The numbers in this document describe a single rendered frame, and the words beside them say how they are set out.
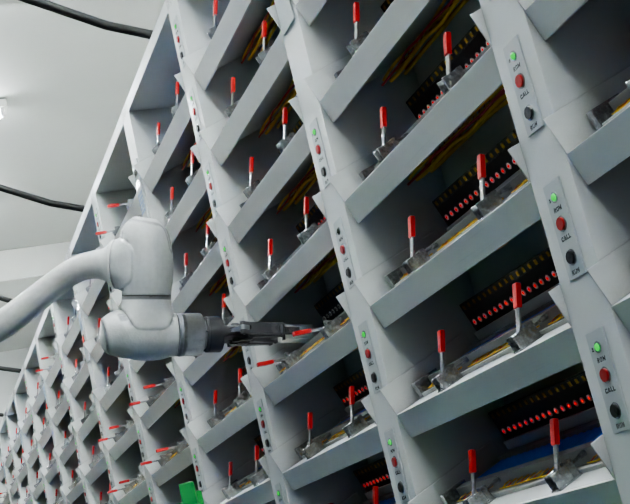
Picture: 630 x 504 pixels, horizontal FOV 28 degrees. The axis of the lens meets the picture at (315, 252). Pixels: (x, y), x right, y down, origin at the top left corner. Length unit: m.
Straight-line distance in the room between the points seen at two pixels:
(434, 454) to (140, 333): 0.72
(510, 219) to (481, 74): 0.20
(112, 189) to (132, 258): 1.78
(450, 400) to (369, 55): 0.56
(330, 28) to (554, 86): 0.82
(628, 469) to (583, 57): 0.50
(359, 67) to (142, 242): 0.70
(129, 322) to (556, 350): 1.15
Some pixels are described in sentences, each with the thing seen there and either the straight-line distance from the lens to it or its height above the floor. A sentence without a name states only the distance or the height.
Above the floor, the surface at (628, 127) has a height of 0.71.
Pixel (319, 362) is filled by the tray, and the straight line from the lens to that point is 2.44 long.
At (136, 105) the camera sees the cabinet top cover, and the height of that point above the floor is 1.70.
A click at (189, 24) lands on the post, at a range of 3.04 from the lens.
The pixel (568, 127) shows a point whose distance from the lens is 1.54.
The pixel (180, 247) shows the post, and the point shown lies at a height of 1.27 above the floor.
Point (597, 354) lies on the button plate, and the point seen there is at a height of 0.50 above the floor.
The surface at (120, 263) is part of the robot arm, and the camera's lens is 2.56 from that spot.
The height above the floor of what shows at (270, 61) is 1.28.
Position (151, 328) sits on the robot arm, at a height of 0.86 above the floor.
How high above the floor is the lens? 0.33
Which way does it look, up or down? 14 degrees up
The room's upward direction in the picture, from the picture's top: 13 degrees counter-clockwise
